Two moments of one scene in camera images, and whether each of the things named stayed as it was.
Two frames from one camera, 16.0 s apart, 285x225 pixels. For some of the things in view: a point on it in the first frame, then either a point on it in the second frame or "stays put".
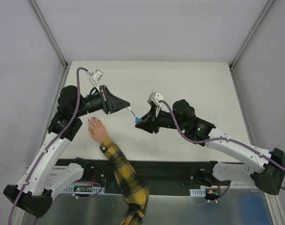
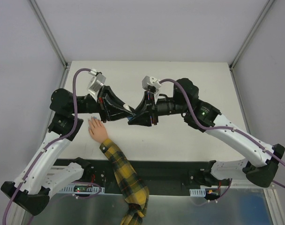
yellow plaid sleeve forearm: x=135 y=191 stays put
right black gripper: x=153 y=120 → x=151 y=108
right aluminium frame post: x=257 y=23 stays put
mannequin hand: x=96 y=129 stays put
